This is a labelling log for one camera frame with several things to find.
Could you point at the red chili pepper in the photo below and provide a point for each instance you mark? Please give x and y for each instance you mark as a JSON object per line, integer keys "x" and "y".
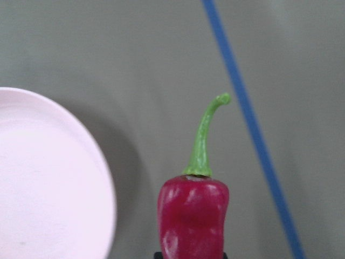
{"x": 191, "y": 208}

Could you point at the pink plate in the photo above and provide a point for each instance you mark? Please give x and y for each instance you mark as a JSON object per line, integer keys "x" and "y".
{"x": 57, "y": 193}

